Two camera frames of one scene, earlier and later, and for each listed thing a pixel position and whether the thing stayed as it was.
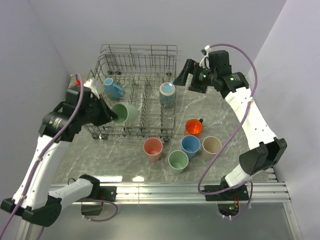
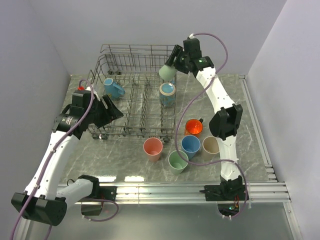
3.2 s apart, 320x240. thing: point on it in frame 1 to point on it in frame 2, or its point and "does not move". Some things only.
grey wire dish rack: [144, 75] does not move
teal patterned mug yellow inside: [167, 92] does not move
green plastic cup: [126, 113] to [167, 72]
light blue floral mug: [112, 91] does not move
